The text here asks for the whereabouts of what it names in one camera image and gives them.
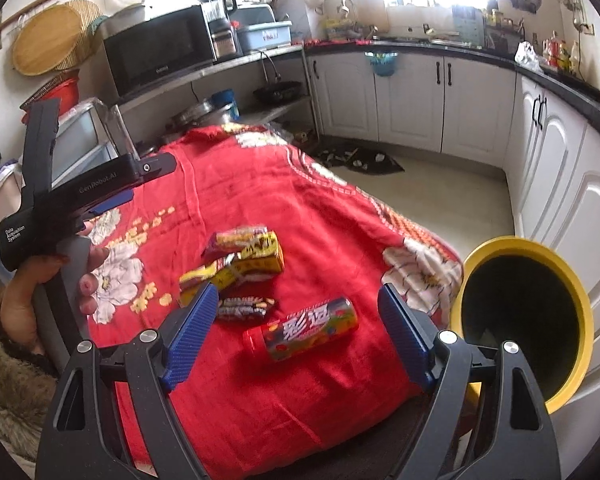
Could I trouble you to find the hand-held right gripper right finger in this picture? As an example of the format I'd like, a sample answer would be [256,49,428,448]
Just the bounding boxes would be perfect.
[377,282,563,480]

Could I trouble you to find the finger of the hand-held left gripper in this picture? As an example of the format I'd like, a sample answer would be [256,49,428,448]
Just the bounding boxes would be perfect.
[82,187,135,221]
[132,154,177,182]

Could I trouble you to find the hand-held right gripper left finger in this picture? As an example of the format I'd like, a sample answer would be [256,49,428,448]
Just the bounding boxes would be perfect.
[34,281,221,480]

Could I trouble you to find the yellow and red snack packet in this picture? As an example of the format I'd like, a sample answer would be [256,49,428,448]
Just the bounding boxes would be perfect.
[179,256,241,308]

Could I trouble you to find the dark snack packet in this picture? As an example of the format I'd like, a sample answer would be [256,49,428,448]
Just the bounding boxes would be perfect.
[215,296,277,322]

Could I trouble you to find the purple snack packet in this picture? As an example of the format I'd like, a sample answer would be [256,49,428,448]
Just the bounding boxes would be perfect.
[201,226,273,262]

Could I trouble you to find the colourful candy tube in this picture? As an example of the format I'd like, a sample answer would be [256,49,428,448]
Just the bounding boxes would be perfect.
[243,297,358,362]

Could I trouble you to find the yellow snack box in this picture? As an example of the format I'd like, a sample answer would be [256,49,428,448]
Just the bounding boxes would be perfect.
[222,232,286,286]

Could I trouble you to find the yellow rimmed trash bin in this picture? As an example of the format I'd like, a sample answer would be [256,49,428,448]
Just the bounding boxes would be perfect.
[449,236,595,413]

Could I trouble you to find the person's left forearm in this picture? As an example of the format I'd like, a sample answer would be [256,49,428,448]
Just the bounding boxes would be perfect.
[0,285,76,480]

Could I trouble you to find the person's left hand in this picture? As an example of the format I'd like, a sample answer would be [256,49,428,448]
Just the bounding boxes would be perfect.
[0,222,112,352]

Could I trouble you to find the grey plastic drawer cabinet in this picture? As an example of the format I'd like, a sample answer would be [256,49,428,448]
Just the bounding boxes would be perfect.
[50,99,131,196]

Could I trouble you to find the blue tin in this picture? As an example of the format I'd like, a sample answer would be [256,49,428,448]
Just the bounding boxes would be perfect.
[211,89,241,120]

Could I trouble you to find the red plastic basin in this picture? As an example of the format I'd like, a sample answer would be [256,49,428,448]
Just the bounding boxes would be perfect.
[39,77,81,116]

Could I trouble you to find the black microwave oven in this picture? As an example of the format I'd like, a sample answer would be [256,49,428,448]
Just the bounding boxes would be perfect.
[102,5,217,98]

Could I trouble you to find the red floral blanket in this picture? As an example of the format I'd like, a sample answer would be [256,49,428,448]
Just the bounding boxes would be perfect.
[82,125,465,466]

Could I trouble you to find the metal shelf rack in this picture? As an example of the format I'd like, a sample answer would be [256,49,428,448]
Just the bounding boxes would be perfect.
[115,42,323,161]

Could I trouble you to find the black wok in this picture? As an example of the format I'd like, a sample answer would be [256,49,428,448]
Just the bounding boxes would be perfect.
[252,80,303,103]

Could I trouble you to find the woven bamboo sieve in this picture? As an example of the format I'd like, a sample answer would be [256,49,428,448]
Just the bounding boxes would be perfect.
[62,0,106,68]

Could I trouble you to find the black blender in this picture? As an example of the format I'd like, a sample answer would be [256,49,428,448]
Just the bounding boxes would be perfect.
[198,0,242,59]

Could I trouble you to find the round bamboo tray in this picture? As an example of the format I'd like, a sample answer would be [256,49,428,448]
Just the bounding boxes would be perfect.
[11,4,83,77]

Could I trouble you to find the blue-grey plastic box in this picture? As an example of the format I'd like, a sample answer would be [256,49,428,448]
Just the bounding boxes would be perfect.
[236,20,293,55]

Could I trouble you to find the dark floor mat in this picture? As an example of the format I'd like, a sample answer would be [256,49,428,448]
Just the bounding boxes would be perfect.
[312,146,406,176]

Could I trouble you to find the white kitchen cabinets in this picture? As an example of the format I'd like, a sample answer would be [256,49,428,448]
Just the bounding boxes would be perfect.
[305,50,600,480]

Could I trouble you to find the kitchen faucet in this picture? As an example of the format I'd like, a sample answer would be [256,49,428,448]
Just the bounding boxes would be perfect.
[337,0,359,27]

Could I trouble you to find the blue bowl on cabinet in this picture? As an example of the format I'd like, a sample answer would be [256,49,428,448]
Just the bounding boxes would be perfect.
[364,50,400,78]

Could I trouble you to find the white cutting board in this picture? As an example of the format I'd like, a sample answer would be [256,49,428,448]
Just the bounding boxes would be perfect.
[341,0,391,36]

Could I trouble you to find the black kitchen countertop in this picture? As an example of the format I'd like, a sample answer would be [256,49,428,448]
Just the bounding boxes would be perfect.
[302,37,600,131]

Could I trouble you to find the white plastic bag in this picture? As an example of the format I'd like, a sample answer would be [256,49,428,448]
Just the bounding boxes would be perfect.
[515,40,543,71]

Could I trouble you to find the black dish rack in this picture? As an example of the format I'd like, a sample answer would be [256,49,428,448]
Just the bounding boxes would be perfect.
[485,22,526,56]

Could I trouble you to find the red cap oil bottle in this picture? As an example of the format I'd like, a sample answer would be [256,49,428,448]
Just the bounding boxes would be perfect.
[544,32,564,67]

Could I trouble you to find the hanging kitchen utensils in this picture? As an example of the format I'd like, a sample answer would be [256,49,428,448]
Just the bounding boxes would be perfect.
[557,0,595,36]

